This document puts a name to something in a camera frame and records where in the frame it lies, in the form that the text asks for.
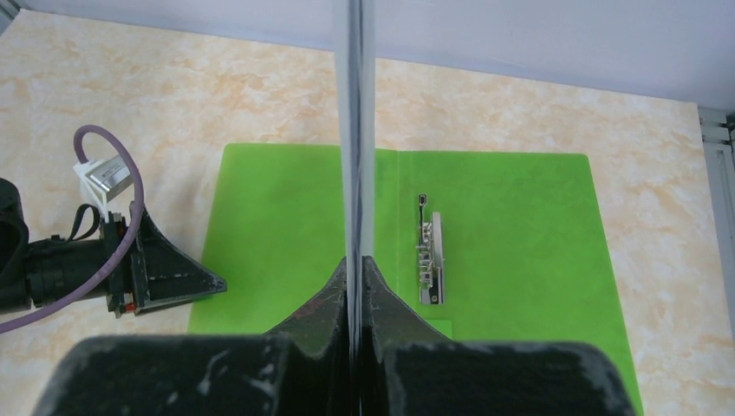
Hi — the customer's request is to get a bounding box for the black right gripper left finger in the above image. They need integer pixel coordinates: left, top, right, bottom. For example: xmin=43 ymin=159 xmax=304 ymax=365
xmin=34 ymin=263 xmax=349 ymax=415

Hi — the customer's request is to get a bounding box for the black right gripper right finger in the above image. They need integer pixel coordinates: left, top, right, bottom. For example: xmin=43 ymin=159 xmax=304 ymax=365
xmin=361 ymin=257 xmax=636 ymax=415

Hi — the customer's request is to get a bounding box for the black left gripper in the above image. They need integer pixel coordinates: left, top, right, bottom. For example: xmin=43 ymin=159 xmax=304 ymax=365
xmin=23 ymin=204 xmax=227 ymax=316

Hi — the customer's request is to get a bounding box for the chrome folder clip mechanism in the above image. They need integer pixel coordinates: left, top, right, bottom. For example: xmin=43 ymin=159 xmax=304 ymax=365
xmin=416 ymin=193 xmax=445 ymax=305

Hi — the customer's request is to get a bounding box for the green plastic clip folder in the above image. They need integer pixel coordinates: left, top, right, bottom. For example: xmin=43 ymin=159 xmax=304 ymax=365
xmin=188 ymin=144 xmax=642 ymax=411

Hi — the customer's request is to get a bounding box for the white printed paper sheet front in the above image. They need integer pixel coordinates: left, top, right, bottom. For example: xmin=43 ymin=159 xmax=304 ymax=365
xmin=333 ymin=1 xmax=375 ymax=361

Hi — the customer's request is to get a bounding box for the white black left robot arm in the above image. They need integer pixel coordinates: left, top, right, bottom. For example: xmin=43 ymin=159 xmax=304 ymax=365
xmin=1 ymin=179 xmax=227 ymax=316

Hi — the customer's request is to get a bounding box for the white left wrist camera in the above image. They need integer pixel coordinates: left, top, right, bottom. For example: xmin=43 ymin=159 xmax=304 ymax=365
xmin=73 ymin=155 xmax=133 ymax=214

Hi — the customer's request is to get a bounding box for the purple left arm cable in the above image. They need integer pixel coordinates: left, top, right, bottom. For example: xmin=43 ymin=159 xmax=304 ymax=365
xmin=0 ymin=125 xmax=146 ymax=335

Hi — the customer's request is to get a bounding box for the aluminium corner post right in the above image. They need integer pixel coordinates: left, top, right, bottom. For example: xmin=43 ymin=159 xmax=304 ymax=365
xmin=698 ymin=107 xmax=734 ymax=328

